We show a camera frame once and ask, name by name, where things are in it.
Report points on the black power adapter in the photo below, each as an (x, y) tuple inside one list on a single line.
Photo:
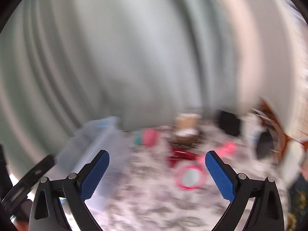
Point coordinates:
[(264, 145)]

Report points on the floral grey white blanket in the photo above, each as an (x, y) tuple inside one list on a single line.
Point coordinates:
[(145, 195)]

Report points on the pink round mirror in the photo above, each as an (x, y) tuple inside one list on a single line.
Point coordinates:
[(190, 178)]

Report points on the brown tape roll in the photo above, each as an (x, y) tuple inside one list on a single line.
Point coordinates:
[(185, 136)]

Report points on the dark red hair claw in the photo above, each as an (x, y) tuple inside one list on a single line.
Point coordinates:
[(178, 155)]

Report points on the pale green curtain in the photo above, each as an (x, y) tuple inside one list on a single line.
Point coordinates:
[(66, 62)]

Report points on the bag of cotton swabs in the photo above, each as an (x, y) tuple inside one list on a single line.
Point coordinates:
[(187, 120)]

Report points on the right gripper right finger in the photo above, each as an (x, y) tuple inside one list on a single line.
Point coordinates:
[(266, 212)]

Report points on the clear plastic storage bin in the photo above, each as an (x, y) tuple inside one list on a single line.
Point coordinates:
[(101, 134)]

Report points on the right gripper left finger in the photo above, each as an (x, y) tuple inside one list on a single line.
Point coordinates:
[(47, 212)]

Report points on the black box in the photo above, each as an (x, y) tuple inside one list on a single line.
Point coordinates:
[(229, 123)]

